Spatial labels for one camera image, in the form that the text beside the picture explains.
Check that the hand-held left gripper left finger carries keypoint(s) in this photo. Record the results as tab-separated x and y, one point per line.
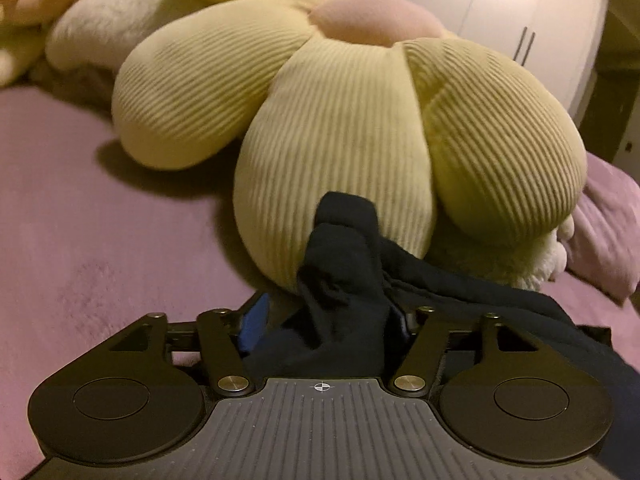
255	321

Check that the cream flower-shaped pillow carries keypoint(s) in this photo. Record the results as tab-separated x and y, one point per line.
340	135

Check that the pink fleece blanket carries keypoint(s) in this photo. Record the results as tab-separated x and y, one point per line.
100	235

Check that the navy zip jacket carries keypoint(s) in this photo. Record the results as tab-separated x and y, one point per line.
340	280

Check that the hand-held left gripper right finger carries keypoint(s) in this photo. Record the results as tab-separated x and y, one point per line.
425	345

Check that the dark wooden bed post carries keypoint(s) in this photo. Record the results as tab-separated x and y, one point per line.
617	100

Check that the small white plush toy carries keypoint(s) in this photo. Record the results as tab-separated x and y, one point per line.
505	265

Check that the white plush toy grey paws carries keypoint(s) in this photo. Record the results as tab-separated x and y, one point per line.
120	20

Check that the white wardrobe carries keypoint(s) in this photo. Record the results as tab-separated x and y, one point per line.
500	15

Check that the pink pillow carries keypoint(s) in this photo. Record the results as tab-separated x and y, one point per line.
610	220

